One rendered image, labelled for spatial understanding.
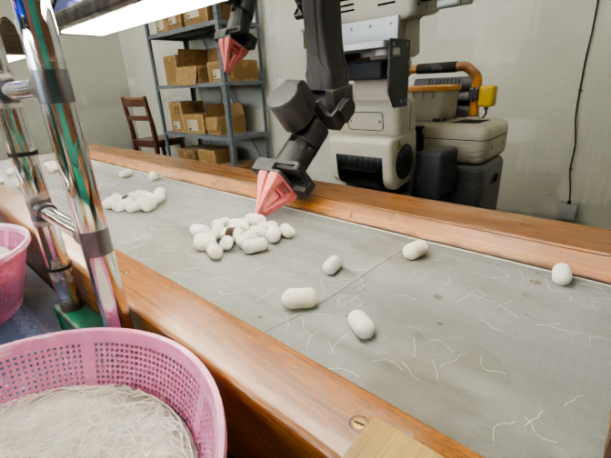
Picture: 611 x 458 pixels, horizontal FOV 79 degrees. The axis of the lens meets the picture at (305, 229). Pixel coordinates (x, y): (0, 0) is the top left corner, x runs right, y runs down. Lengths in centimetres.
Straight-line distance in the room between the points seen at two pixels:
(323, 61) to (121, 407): 56
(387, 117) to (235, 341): 89
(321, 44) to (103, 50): 509
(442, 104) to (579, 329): 105
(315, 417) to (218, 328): 12
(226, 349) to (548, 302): 32
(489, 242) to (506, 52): 199
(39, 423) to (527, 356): 38
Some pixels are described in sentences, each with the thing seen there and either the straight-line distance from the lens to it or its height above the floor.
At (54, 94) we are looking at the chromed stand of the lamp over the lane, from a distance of 33.
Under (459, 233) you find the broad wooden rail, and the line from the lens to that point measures 54.
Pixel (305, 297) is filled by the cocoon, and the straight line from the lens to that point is 37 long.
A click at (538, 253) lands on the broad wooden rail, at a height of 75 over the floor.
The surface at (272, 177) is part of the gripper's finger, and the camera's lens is 61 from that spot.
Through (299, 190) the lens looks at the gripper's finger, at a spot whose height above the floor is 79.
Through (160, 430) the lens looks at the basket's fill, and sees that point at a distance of 32.
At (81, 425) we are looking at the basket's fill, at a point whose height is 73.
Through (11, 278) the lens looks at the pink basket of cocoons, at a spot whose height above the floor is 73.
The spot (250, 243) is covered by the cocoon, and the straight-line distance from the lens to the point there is 50.
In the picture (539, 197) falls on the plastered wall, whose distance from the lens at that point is 249.
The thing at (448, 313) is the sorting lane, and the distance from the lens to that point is 39.
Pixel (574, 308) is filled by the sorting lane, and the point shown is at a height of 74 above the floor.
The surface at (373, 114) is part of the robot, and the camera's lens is 113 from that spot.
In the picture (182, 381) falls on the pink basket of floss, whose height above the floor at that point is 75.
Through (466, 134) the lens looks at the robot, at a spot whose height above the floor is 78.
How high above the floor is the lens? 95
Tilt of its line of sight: 21 degrees down
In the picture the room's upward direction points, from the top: 3 degrees counter-clockwise
